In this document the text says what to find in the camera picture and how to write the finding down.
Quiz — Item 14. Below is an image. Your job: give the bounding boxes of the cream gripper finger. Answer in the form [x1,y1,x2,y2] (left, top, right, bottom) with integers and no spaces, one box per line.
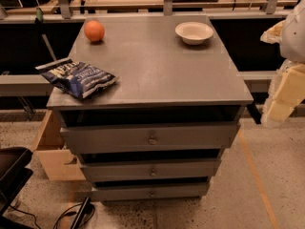
[261,64,305,125]
[260,20,284,44]

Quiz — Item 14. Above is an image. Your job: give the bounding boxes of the white paper bowl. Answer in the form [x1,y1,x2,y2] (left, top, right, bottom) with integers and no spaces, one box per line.
[175,22,214,46]

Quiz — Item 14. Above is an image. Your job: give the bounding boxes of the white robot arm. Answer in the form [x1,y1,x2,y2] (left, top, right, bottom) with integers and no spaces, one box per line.
[260,0,305,127]

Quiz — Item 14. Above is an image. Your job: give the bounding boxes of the blue chip bag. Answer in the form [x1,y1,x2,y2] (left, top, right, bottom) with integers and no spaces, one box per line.
[36,58,118,99]

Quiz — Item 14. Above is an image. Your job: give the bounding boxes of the top grey drawer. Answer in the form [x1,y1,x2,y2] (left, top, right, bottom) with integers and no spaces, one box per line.
[61,122,240,154]

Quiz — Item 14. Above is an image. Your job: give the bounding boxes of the grey drawer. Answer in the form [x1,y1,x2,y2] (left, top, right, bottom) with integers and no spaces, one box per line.
[80,159,221,182]
[90,182,210,201]
[61,122,240,154]

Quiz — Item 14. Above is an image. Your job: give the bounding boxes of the grey drawer cabinet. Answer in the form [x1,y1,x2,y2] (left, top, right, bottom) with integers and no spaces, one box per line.
[48,15,253,197]

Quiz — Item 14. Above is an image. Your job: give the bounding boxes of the bottom grey drawer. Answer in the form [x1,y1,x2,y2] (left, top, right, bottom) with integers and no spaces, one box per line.
[90,182,210,201]

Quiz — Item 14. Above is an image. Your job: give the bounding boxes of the orange fruit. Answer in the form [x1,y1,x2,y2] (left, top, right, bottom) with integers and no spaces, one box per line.
[84,20,105,42]

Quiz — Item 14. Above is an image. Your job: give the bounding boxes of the middle grey drawer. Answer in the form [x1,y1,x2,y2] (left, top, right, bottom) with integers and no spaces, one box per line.
[80,159,221,182]

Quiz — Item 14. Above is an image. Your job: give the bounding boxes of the wooden box on floor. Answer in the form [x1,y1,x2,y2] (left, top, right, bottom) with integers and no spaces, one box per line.
[30,110,85,181]

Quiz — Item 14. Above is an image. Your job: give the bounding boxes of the black bin on floor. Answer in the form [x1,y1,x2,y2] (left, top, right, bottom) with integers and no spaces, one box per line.
[0,147,33,215]

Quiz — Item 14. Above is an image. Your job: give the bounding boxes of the black cable on floor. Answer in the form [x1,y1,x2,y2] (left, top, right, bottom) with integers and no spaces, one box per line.
[6,197,96,229]

